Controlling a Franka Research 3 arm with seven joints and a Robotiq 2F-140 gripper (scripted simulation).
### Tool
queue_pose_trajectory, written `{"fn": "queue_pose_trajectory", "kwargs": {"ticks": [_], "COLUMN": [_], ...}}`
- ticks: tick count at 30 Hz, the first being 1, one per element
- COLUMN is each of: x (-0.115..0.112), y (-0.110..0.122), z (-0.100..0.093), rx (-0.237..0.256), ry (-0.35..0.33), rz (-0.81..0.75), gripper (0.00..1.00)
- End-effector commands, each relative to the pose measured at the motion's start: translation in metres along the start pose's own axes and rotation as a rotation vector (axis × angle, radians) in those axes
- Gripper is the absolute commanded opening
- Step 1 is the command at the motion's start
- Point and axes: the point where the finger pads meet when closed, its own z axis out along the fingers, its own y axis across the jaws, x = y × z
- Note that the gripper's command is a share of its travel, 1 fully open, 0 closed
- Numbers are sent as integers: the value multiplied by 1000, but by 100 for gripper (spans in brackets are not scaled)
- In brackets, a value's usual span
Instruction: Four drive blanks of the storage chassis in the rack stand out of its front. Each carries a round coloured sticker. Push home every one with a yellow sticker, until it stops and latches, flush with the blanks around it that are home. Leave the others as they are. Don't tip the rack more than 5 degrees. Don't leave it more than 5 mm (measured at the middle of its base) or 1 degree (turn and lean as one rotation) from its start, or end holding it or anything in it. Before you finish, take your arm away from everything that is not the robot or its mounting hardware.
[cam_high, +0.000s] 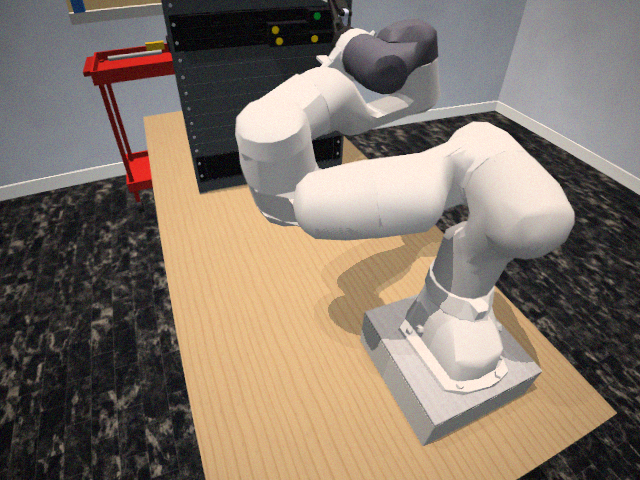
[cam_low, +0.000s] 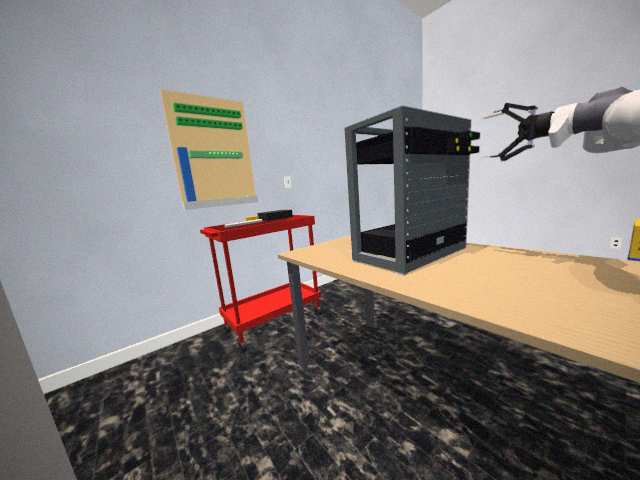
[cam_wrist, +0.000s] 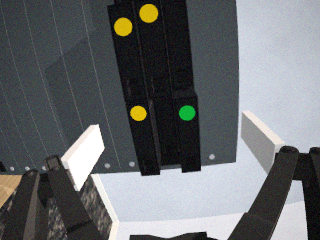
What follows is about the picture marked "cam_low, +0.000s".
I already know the dark grey server rack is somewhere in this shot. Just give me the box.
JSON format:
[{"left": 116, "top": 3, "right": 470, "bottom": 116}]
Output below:
[{"left": 345, "top": 106, "right": 480, "bottom": 276}]

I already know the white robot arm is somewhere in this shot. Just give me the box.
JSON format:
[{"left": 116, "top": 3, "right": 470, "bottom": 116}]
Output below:
[{"left": 549, "top": 87, "right": 640, "bottom": 153}]

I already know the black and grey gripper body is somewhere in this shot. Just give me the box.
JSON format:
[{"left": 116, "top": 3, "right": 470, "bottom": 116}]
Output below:
[{"left": 518, "top": 111, "right": 555, "bottom": 141}]

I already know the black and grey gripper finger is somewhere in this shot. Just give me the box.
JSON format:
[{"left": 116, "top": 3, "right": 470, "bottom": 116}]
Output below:
[
  {"left": 482, "top": 103, "right": 538, "bottom": 126},
  {"left": 480, "top": 130, "right": 534, "bottom": 161}
]

